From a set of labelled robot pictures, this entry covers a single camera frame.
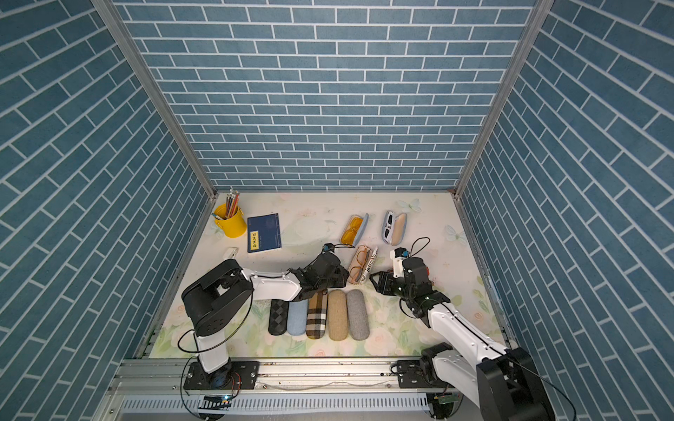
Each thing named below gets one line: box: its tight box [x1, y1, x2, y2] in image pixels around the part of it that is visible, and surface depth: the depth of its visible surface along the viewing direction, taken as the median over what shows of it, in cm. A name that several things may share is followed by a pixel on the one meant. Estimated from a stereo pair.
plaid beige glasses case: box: [305, 288, 329, 340], surface depth 84 cm
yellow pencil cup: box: [214, 203, 247, 238], surface depth 102 cm
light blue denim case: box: [286, 299, 309, 336], surface depth 84 cm
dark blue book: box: [246, 213, 282, 253], surface depth 107 cm
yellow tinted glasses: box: [340, 213, 369, 247], surface depth 107 cm
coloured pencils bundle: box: [225, 189, 240, 219], surface depth 101 cm
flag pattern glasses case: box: [348, 244, 379, 286], surface depth 98 cm
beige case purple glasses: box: [327, 289, 348, 342], surface depth 84 cm
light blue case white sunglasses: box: [381, 210, 408, 247], surface depth 107 cm
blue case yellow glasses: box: [340, 213, 370, 247], surface depth 107 cm
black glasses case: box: [268, 298, 290, 336], surface depth 84 cm
